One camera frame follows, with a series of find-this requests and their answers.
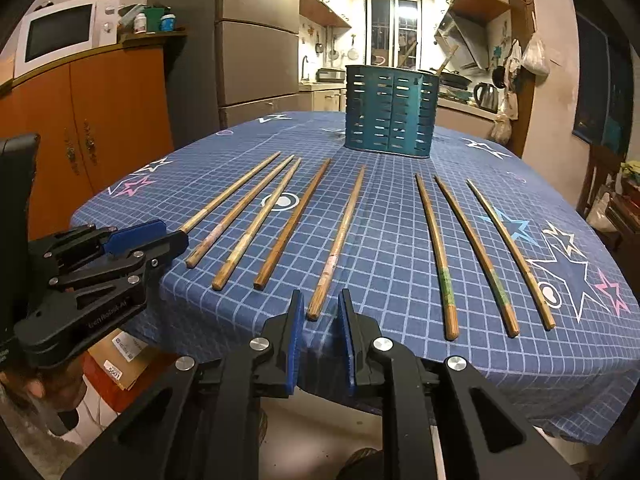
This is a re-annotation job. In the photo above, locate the white plastic bag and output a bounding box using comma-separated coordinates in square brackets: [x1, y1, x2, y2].
[520, 35, 551, 78]

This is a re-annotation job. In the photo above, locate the teal perforated utensil holder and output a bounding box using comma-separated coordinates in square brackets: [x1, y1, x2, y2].
[344, 64, 442, 158]

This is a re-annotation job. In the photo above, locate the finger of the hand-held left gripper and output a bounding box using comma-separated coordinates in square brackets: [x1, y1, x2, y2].
[50, 231, 191, 294]
[30, 219, 169, 274]

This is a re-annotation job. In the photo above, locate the steel range hood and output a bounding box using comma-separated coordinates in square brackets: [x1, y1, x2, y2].
[434, 10, 488, 71]

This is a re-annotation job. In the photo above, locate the wooden door frame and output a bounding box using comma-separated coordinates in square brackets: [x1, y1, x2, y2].
[502, 0, 538, 158]

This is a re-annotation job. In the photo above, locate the wooden chair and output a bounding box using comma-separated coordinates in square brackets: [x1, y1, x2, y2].
[580, 145, 626, 221]

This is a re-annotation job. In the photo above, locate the kitchen window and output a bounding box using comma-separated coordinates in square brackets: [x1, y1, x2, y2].
[365, 0, 423, 73]

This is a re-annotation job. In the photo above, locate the steel electric kettle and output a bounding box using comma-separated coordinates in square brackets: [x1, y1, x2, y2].
[472, 81, 501, 113]

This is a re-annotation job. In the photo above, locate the cardboard box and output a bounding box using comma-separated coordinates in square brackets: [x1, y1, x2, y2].
[82, 327, 178, 391]

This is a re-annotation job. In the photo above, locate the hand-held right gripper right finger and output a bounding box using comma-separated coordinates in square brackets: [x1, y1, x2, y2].
[338, 288, 581, 480]

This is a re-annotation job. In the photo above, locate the beige hanging bag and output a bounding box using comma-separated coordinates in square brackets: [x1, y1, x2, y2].
[490, 107, 516, 143]

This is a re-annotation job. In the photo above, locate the grey refrigerator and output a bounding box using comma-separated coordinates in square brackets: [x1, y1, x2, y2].
[147, 0, 303, 153]

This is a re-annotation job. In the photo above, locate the pale teal box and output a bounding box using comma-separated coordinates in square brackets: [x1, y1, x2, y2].
[118, 4, 146, 28]

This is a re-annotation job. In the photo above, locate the person's left hand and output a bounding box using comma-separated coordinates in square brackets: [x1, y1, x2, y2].
[0, 360, 83, 413]

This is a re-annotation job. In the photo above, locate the blue grid star tablecloth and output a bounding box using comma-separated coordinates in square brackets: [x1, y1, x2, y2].
[70, 110, 640, 446]

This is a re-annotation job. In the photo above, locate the plain wooden chopstick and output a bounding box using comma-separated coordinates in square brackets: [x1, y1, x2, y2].
[211, 158, 303, 292]
[306, 165, 367, 322]
[185, 155, 295, 268]
[177, 151, 282, 235]
[253, 158, 332, 291]

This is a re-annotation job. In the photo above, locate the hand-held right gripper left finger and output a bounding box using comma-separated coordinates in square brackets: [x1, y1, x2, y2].
[60, 290, 306, 480]

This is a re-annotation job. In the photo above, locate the green-banded wooden chopstick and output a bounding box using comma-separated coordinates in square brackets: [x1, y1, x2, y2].
[415, 173, 460, 342]
[466, 179, 557, 331]
[433, 175, 521, 339]

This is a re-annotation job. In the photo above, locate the white microwave oven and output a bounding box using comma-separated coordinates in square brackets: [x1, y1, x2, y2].
[12, 0, 121, 78]

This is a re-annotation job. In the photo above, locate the orange wooden cabinet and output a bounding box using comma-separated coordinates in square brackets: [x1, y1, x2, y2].
[0, 42, 176, 241]

